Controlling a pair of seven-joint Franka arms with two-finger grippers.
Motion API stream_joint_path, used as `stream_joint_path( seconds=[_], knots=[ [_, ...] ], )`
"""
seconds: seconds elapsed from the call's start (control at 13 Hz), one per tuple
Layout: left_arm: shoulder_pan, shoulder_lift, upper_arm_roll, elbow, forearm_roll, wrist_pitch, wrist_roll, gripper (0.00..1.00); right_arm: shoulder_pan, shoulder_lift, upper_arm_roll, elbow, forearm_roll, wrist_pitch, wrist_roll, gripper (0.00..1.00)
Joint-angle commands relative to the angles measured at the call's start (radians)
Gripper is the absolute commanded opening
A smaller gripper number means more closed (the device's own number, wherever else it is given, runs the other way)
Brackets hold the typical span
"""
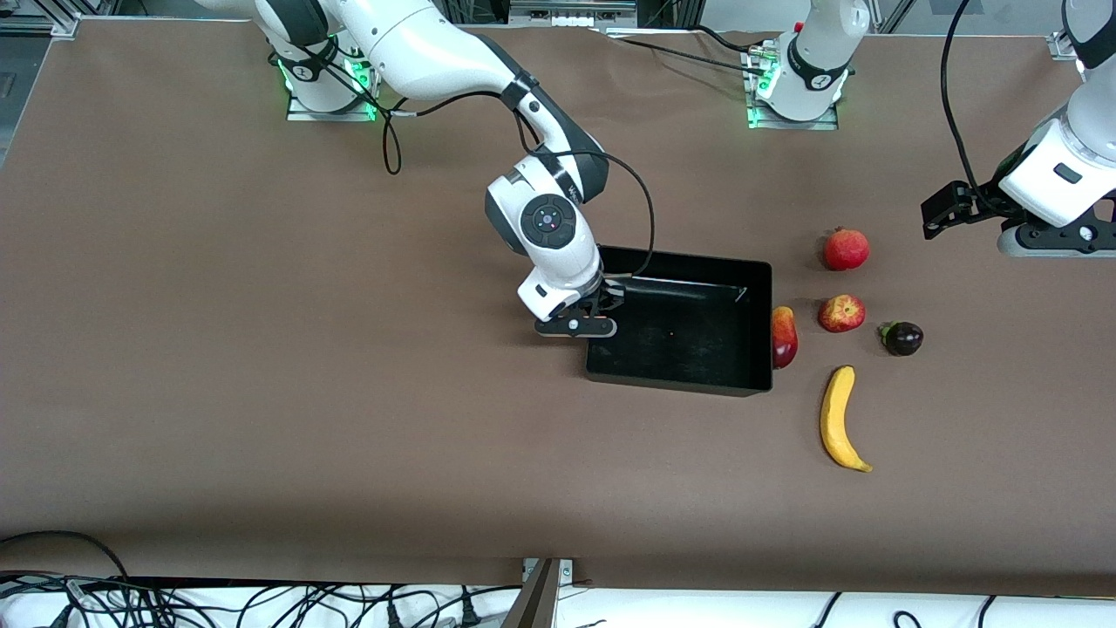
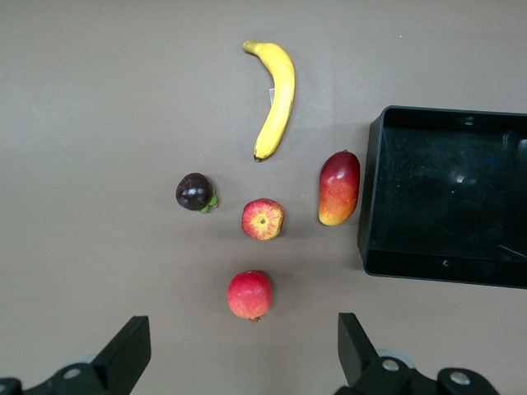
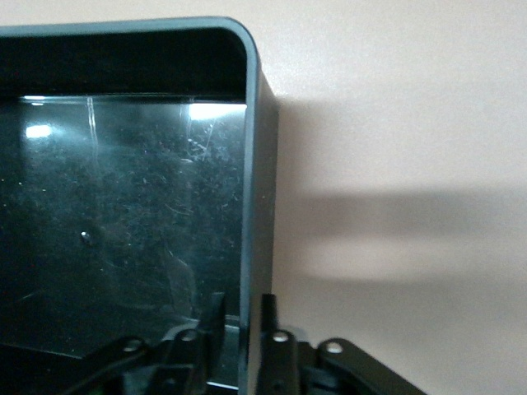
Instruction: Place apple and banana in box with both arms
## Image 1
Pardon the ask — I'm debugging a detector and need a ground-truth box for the yellow banana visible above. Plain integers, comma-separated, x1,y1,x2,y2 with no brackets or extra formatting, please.
820,365,874,474

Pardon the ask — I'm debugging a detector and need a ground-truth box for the aluminium frame profile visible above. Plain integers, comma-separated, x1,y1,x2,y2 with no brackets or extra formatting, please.
0,0,81,39

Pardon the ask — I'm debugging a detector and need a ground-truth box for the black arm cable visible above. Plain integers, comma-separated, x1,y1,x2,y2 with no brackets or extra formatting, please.
381,83,657,280
940,0,982,195

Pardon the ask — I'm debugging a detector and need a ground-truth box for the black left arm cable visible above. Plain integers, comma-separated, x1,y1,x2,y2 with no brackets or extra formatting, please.
940,0,982,195

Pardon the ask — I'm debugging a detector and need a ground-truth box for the silver table edge bracket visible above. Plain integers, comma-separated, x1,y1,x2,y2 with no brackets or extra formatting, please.
521,558,575,584

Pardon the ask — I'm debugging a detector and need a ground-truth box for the black looped floor cable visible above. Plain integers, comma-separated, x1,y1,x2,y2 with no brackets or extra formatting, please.
0,529,133,585

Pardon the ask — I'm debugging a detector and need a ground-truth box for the round red pomegranate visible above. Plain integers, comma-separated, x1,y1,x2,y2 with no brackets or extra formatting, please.
823,228,871,272

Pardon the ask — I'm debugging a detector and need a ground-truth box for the paper table cover sheet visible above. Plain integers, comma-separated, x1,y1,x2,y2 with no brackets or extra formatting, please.
0,17,1116,589

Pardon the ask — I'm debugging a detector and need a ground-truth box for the grey power strip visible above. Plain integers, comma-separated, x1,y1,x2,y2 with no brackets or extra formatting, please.
508,0,638,29

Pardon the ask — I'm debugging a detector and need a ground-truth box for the red yellow apple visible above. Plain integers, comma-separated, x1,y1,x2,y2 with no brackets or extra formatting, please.
818,294,867,334

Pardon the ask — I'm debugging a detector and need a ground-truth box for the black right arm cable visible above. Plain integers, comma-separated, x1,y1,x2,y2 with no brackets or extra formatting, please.
381,83,657,280

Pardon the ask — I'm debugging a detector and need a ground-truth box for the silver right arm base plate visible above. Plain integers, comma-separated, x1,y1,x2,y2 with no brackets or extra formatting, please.
286,52,378,123

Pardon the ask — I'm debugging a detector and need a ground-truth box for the grey metal stand bar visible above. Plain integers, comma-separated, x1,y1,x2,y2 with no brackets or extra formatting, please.
501,558,561,628

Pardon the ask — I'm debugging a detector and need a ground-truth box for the red yellow mango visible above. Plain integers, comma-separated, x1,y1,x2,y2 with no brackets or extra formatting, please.
772,305,799,370

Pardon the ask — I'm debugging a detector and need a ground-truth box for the black cable between bases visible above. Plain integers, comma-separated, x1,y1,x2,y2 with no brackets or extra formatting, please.
610,24,770,76

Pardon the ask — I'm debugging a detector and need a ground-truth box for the dark purple eggplant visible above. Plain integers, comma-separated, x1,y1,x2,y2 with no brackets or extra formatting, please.
879,321,924,357

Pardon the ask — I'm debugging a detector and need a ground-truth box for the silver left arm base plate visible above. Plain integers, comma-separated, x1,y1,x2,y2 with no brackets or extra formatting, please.
745,44,840,132

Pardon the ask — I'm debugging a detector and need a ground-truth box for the black plastic box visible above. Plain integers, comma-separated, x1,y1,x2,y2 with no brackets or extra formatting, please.
584,246,774,399

